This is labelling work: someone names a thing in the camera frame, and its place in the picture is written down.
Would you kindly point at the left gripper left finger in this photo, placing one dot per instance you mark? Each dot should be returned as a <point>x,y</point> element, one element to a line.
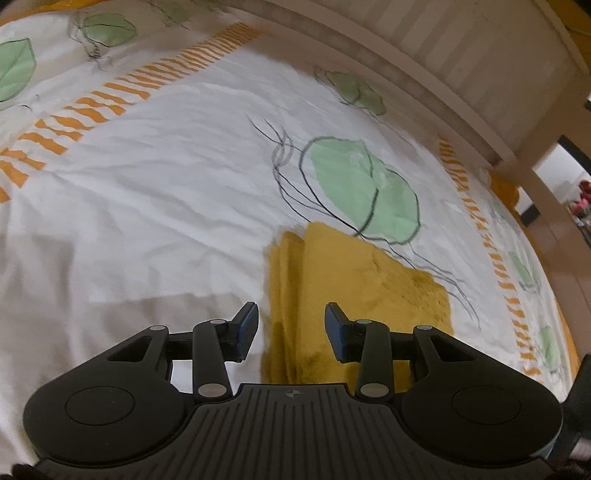
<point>217,342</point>

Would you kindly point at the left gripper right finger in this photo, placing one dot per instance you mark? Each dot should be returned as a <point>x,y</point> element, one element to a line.
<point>366,343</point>

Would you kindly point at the yellow knit sweater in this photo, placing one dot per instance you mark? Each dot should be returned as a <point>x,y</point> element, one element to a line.
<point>324,265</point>

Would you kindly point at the pile of colourful clothes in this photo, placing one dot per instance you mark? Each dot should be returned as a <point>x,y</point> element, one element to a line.
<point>580,208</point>

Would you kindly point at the white leaf print bedsheet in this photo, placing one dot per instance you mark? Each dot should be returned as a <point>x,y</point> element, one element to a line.
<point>153,151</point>

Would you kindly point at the yellow mattress cover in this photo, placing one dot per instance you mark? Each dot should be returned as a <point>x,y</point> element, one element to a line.
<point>505,190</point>

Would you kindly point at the beige wooden bed frame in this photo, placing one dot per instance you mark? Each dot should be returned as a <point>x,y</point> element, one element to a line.
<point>510,78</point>

